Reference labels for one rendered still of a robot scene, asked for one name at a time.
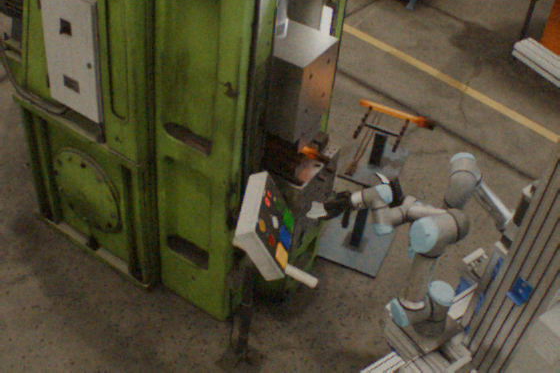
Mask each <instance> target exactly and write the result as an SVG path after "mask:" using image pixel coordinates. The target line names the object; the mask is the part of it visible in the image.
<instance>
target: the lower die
mask: <svg viewBox="0 0 560 373"><path fill-rule="evenodd" d="M306 146H307V147H309V148H312V147H314V148H315V150H317V146H318V145H317V144H315V143H313V142H312V144H311V141H310V142H309V143H308V144H307V145H306ZM268 148H271V152H270V149H269V150H268V153H267V163H269V164H271V165H273V163H274V156H275V154H276V153H277V152H279V156H278V154H277V155H276V158H275V167H277V168H279V169H282V161H283V158H284V157H285V156H287V157H288V159H287V160H286V158H285V160H284V165H283V171H285V172H287V173H289V174H291V175H293V176H295V177H297V176H298V175H299V174H300V173H301V171H302V170H303V167H304V168H305V167H306V166H307V165H308V164H309V163H310V162H311V161H312V160H313V158H311V157H310V158H307V154H308V153H306V152H304V151H302V150H301V151H300V152H299V153H298V154H296V153H294V152H292V151H290V150H288V149H286V148H284V147H282V146H280V145H278V144H275V143H273V142H271V141H269V140H267V139H265V147H264V155H263V156H262V160H263V161H265V158H266V151H267V149H268Z"/></svg>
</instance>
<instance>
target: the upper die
mask: <svg viewBox="0 0 560 373"><path fill-rule="evenodd" d="M321 122H322V118H320V119H319V120H318V121H317V122H316V123H315V124H314V125H313V126H312V127H311V128H310V129H309V130H308V131H306V132H305V133H304V134H301V137H300V138H299V139H298V140H296V141H295V142H294V143H292V142H290V141H288V140H286V139H283V138H281V137H279V136H277V135H275V134H273V133H271V132H269V131H267V130H266V137H265V139H267V140H269V141H271V142H273V143H275V144H278V145H280V146H282V147H284V148H286V149H288V150H290V151H292V152H294V153H296V154H298V153H299V152H300V151H301V150H302V149H303V148H304V147H305V146H306V145H307V144H308V143H309V142H310V141H311V140H312V139H313V138H314V137H315V136H317V135H318V134H319V133H320V129H321Z"/></svg>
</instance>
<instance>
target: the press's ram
mask: <svg viewBox="0 0 560 373"><path fill-rule="evenodd" d="M338 44H339V39H338V38H336V37H333V36H331V35H328V34H326V33H323V32H321V31H318V30H313V29H311V28H308V27H306V26H304V25H301V24H299V23H297V22H295V21H292V20H290V19H288V25H287V35H286V36H285V37H284V38H283V39H280V40H276V41H275V48H274V58H273V67H272V77H271V87H270V97H269V107H268V117H267V127H266V130H267V131H269V132H271V133H273V134H275V135H277V136H279V137H281V138H283V139H286V140H288V141H290V142H292V143H294V142H295V141H296V140H298V139H299V138H300V137H301V134H304V133H305V132H306V131H308V130H309V129H310V128H311V127H312V126H313V125H314V124H315V123H316V122H317V121H318V120H319V119H320V118H322V117H323V116H324V115H325V114H326V113H327V112H328V107H329V101H330V95H331V83H332V78H333V73H334V67H335V61H336V55H337V50H338Z"/></svg>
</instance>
